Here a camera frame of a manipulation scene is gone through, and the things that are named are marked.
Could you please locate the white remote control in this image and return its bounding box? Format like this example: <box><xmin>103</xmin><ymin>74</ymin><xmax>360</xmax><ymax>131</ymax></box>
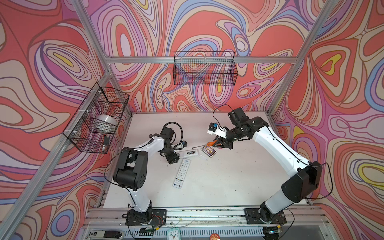
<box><xmin>177</xmin><ymin>149</ymin><xmax>200</xmax><ymax>159</ymax></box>

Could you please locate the purple printed card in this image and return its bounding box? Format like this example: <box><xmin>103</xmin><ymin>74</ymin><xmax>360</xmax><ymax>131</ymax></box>
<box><xmin>201</xmin><ymin>145</ymin><xmax>217</xmax><ymax>158</ymax></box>

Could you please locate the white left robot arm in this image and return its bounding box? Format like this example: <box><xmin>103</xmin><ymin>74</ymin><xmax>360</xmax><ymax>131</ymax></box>
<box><xmin>113</xmin><ymin>127</ymin><xmax>180</xmax><ymax>214</ymax></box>

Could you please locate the black wire basket back wall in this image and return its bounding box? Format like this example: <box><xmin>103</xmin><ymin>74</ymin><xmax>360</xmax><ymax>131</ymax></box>
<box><xmin>173</xmin><ymin>50</ymin><xmax>238</xmax><ymax>86</ymax></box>

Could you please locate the orange handled screwdriver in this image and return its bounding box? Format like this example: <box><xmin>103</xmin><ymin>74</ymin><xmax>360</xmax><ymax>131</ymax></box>
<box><xmin>192</xmin><ymin>140</ymin><xmax>223</xmax><ymax>149</ymax></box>

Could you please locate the black wire basket left wall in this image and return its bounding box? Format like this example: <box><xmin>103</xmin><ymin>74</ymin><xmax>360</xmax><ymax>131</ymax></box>
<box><xmin>63</xmin><ymin>83</ymin><xmax>130</xmax><ymax>154</ymax></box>

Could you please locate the black white device front rail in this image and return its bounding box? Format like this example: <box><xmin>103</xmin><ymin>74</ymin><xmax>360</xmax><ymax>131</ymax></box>
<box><xmin>87</xmin><ymin>230</ymin><xmax>124</xmax><ymax>240</ymax></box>

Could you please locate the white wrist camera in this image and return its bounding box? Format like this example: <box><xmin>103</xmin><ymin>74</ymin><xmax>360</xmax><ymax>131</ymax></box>
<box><xmin>174</xmin><ymin>141</ymin><xmax>188</xmax><ymax>151</ymax></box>
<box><xmin>207</xmin><ymin>123</ymin><xmax>227</xmax><ymax>139</ymax></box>

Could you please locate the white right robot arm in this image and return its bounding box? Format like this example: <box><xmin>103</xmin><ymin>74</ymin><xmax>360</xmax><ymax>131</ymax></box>
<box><xmin>222</xmin><ymin>108</ymin><xmax>323</xmax><ymax>221</ymax></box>

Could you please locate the white roll in basket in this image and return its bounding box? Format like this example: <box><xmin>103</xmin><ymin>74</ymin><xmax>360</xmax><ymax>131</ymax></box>
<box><xmin>96</xmin><ymin>114</ymin><xmax>118</xmax><ymax>126</ymax></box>

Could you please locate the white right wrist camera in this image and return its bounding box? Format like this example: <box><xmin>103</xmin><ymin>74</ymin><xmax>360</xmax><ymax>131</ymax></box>
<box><xmin>207</xmin><ymin>123</ymin><xmax>227</xmax><ymax>139</ymax></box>

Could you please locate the small white clock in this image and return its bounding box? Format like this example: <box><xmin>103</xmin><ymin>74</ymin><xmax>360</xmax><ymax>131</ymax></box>
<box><xmin>167</xmin><ymin>228</ymin><xmax>182</xmax><ymax>240</ymax></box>

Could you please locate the black corrugated left cable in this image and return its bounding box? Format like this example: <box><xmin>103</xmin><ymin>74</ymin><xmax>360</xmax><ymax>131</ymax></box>
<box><xmin>162</xmin><ymin>121</ymin><xmax>184</xmax><ymax>148</ymax></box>

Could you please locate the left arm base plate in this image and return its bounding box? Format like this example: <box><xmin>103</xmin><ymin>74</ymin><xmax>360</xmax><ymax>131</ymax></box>
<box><xmin>125</xmin><ymin>209</ymin><xmax>167</xmax><ymax>227</ymax></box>

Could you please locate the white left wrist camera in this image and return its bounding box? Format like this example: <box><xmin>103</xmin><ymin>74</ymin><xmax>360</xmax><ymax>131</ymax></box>
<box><xmin>174</xmin><ymin>141</ymin><xmax>188</xmax><ymax>151</ymax></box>

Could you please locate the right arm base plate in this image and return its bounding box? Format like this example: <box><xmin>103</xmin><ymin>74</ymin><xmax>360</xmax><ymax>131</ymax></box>
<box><xmin>243</xmin><ymin>208</ymin><xmax>287</xmax><ymax>225</ymax></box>

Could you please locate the black wire basket wall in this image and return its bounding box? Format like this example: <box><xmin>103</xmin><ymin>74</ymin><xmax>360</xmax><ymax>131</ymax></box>
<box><xmin>173</xmin><ymin>50</ymin><xmax>238</xmax><ymax>86</ymax></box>
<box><xmin>63</xmin><ymin>83</ymin><xmax>130</xmax><ymax>154</ymax></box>

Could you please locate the white remote with coloured buttons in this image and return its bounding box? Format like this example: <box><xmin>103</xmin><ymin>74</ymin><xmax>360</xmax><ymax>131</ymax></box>
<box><xmin>173</xmin><ymin>159</ymin><xmax>191</xmax><ymax>189</ymax></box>

